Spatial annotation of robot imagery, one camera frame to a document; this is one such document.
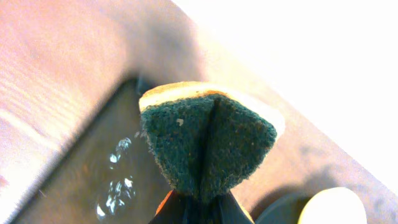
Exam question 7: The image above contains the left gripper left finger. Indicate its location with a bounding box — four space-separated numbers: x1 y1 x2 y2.
149 190 199 224

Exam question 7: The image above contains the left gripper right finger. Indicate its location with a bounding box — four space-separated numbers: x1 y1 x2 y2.
214 192 254 224

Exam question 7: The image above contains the orange green scrub sponge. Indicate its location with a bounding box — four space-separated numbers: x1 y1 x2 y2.
139 82 285 203

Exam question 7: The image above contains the yellow plate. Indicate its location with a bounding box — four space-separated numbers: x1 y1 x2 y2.
298 187 368 224

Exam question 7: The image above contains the black round tray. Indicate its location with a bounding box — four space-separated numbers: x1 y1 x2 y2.
254 192 311 224

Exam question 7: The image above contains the black rectangular water tray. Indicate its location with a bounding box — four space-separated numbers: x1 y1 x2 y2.
9 76 170 223

